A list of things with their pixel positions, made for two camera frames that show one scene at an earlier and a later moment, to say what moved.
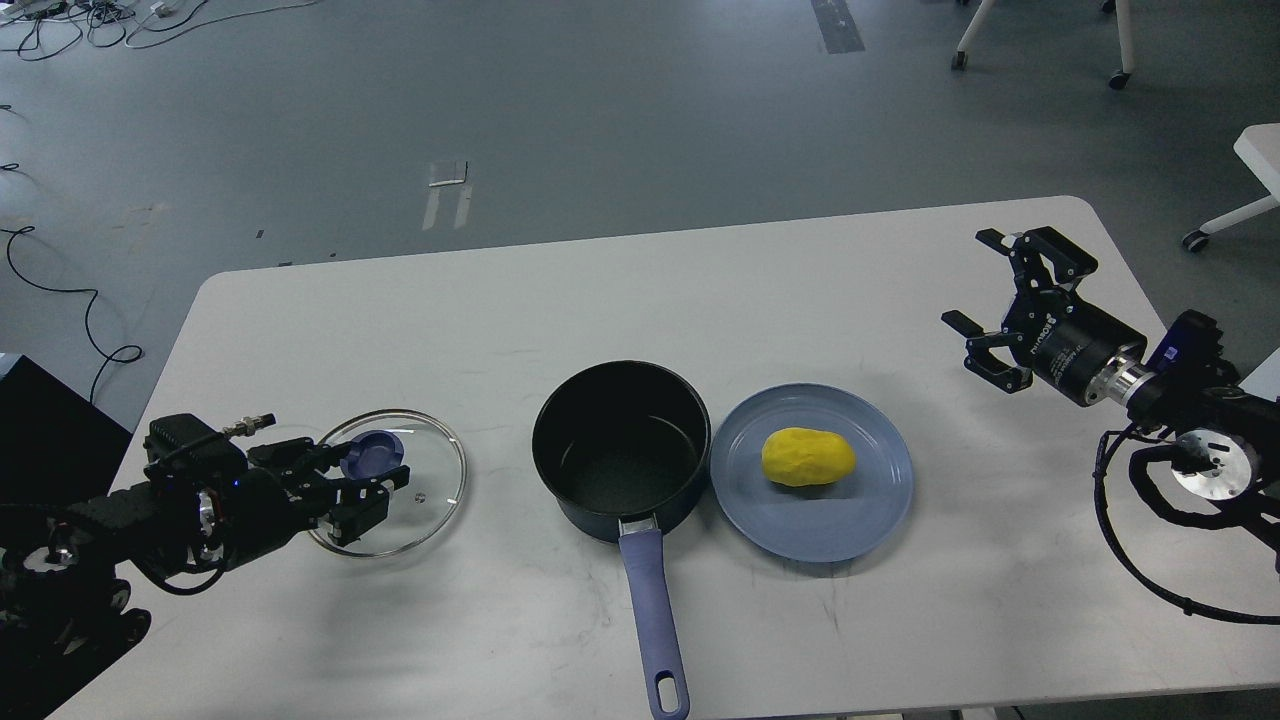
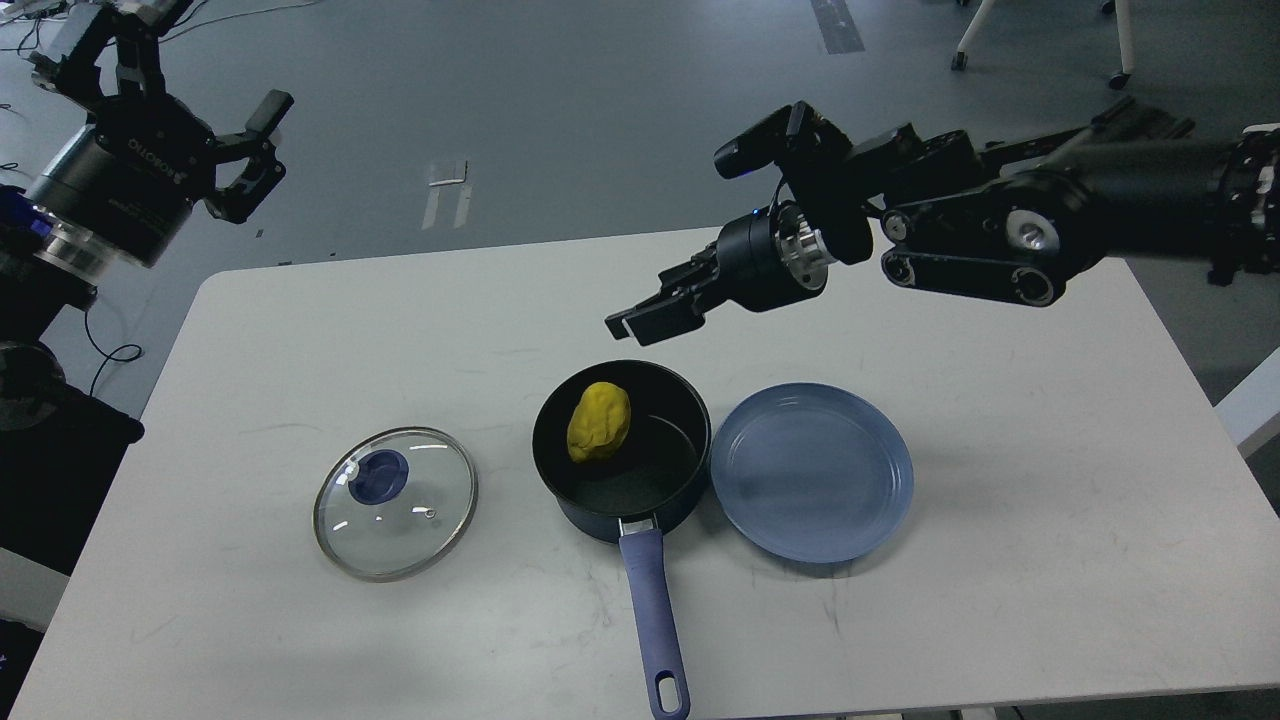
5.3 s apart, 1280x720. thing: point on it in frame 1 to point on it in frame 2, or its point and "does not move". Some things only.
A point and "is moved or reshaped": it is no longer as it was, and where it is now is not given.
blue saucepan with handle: x=625 y=446 does not move
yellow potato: x=798 y=457 to x=598 y=420
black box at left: x=56 y=446 does not move
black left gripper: x=262 y=507 to x=127 y=180
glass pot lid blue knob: x=372 y=452 is moved or reshaped
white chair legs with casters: x=1117 y=81 does not move
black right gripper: x=1062 y=338 to x=762 y=261
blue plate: x=832 y=522 does not move
